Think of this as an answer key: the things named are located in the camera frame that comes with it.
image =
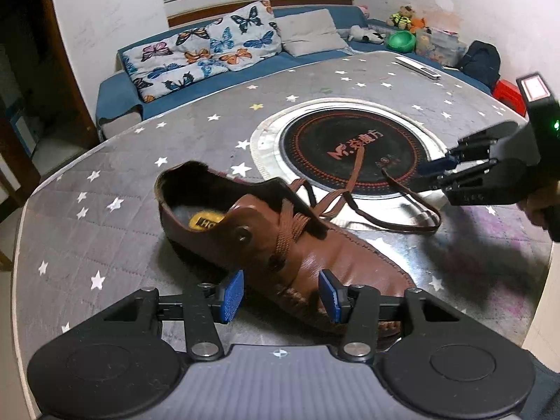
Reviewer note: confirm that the wooden door frame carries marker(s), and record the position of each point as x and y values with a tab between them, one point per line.
65	74

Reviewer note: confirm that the white remote control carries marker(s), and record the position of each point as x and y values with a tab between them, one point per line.
418	68

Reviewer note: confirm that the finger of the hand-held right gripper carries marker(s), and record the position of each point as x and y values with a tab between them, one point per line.
437	169
477	146

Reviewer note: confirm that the orange plush toy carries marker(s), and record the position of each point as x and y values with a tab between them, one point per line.
418	25

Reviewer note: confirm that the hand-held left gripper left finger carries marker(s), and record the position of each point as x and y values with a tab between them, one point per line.
232	295

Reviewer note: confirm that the brown teddy bear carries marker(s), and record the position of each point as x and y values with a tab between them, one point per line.
401	17

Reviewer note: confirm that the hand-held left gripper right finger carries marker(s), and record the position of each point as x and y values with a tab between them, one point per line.
330	293

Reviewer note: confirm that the white black plush toy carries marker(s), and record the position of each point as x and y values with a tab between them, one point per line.
365	35

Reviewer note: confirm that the red stool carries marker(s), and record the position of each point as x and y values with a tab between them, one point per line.
509	96

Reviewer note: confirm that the grey star-print table cover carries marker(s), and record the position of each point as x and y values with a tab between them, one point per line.
131	249

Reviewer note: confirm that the beige pillow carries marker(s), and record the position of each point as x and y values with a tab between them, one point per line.
310	33

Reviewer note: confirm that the person's dark clothing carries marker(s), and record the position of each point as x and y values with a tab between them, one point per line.
544	389

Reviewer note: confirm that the black backpack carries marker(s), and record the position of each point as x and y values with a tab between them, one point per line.
479	63

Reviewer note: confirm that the butterfly print pillow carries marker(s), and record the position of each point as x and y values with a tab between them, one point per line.
197	48

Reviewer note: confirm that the pink plush toy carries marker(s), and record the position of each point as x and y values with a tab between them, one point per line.
364	12

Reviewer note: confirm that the green bowl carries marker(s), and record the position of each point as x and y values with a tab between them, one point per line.
401	41

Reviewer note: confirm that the brown leather shoe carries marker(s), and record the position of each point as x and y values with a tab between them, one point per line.
350	262

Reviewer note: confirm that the blue sofa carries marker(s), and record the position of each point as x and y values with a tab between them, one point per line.
118	96

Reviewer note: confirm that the person's right hand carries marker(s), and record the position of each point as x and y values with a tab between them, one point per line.
538	208

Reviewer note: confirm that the clear plastic toy box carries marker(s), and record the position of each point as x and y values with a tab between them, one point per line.
442	46

